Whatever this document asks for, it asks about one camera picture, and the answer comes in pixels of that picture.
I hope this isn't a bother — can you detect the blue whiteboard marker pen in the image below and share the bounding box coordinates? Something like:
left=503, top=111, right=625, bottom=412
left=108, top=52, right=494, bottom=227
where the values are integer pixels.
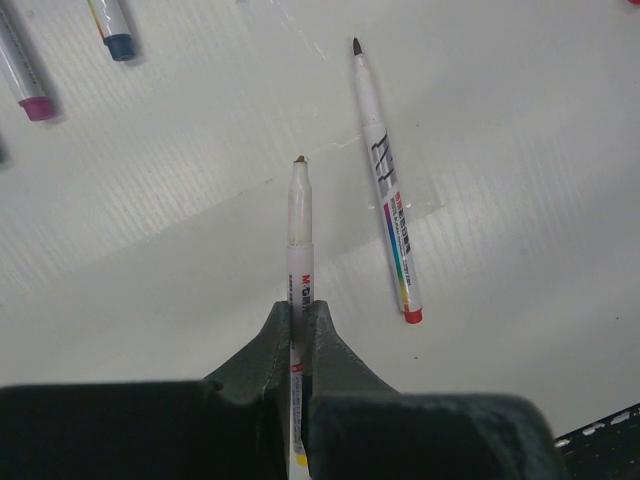
left=87, top=0, right=136, bottom=62

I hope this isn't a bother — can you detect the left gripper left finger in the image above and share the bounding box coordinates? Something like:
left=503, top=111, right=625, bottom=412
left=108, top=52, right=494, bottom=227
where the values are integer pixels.
left=1, top=302, right=290, bottom=479

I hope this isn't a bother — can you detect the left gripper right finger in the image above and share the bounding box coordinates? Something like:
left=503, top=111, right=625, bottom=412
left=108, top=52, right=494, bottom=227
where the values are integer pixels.
left=303, top=301, right=568, bottom=479

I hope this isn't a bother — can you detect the yellow whiteboard marker pen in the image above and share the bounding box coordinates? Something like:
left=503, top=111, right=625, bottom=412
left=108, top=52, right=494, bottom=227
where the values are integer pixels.
left=286, top=156, right=314, bottom=467

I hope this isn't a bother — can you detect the red whiteboard marker pen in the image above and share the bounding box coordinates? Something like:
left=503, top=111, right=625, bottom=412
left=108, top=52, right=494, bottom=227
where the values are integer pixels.
left=352, top=38, right=423, bottom=325

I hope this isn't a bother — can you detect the green whiteboard marker pen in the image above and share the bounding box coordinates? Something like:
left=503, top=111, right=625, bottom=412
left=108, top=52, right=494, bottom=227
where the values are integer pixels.
left=0, top=138, right=9, bottom=169

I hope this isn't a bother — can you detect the purple whiteboard marker pen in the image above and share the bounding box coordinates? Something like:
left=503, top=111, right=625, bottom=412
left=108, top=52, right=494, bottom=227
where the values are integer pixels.
left=1, top=8, right=55, bottom=122

